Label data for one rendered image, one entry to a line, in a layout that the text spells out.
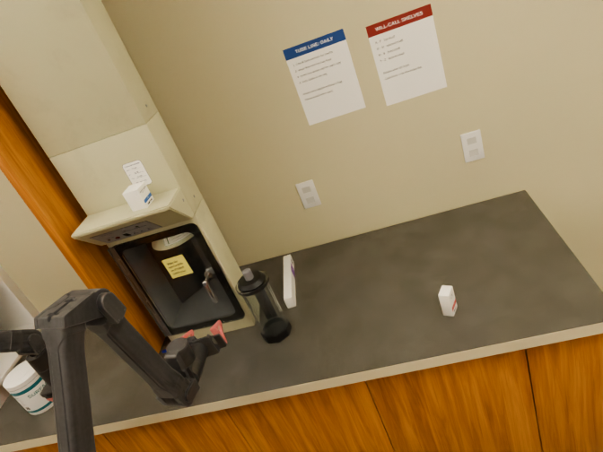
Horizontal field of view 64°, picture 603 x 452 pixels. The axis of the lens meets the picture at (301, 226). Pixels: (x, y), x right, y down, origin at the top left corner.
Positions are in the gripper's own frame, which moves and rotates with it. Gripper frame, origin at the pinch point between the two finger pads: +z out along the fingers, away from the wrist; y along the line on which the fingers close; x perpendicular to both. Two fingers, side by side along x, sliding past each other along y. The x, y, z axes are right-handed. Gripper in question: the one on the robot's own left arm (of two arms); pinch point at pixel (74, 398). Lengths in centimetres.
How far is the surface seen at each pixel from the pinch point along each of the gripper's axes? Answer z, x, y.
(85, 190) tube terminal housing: -49, -19, 33
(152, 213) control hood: -40, -40, 21
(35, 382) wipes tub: 4.4, 27.7, 16.4
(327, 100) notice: -39, -91, 75
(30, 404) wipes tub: 10.8, 32.2, 13.3
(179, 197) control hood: -39, -46, 29
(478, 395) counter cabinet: 39, -112, 6
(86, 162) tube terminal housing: -56, -24, 33
